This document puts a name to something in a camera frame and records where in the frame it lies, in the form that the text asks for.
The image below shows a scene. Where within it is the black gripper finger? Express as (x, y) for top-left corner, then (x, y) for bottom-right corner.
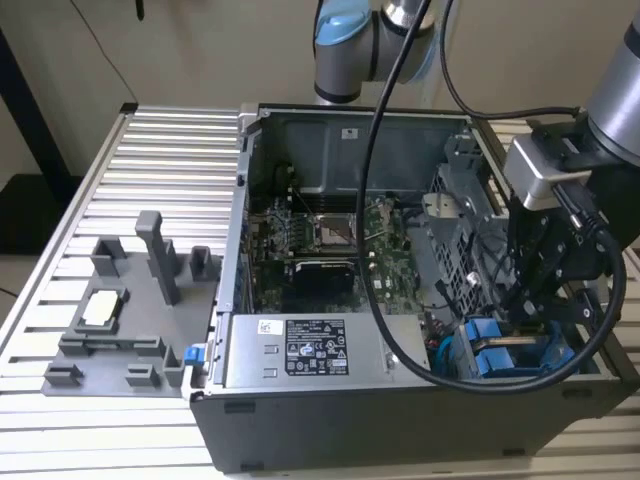
(529, 289), (601, 326)
(502, 199), (566, 321)

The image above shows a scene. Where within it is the hard disk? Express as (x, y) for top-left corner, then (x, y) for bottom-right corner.
(462, 317), (577, 372)

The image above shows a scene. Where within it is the metal disk bay cage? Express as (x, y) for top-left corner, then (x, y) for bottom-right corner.
(422, 130), (516, 321)

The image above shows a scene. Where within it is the blue disk carrier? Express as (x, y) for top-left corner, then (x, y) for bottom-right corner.
(474, 349), (581, 378)

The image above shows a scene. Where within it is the green motherboard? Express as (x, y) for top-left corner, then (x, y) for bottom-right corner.
(247, 192), (436, 316)

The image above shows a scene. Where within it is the CPU socket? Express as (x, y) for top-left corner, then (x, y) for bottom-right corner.
(307, 212), (364, 251)

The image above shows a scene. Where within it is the black graphics card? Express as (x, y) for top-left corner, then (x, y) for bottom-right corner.
(291, 257), (359, 314)

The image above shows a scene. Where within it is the black open PC case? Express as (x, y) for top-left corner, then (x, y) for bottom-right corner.
(188, 102), (640, 475)

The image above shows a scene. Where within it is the silver power supply unit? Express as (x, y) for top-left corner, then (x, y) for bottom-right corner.
(222, 313), (434, 389)

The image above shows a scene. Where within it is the grey parts rack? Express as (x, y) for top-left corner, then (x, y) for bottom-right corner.
(41, 209), (224, 399)

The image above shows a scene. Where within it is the silver CPU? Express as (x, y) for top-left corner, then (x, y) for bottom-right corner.
(81, 291), (122, 327)

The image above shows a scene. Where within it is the black floor unit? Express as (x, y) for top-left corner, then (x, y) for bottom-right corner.
(0, 172), (86, 257)

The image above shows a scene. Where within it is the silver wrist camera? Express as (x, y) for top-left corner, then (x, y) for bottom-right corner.
(502, 132), (594, 211)

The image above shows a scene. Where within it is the blue data wire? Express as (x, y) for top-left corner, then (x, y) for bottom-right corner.
(430, 335), (459, 379)

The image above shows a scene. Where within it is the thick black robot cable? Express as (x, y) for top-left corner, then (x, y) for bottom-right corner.
(356, 0), (629, 396)

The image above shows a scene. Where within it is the thin black camera cable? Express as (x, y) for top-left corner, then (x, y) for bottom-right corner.
(439, 0), (589, 121)

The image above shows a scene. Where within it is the black slanted post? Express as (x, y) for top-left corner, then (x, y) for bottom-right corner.
(0, 27), (69, 182)

